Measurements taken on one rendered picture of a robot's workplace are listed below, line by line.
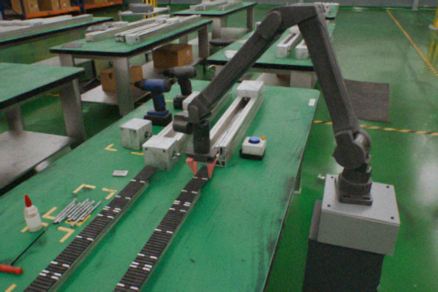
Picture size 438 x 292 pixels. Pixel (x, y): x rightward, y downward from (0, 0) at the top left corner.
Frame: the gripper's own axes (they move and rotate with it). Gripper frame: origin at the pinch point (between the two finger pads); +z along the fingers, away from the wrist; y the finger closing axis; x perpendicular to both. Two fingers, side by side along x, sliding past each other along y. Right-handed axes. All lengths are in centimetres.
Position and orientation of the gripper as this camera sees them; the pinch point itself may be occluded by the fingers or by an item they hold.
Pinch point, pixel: (203, 174)
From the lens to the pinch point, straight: 127.8
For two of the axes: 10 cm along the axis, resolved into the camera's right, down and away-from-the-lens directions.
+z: 0.2, 9.0, 4.3
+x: -3.0, 4.1, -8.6
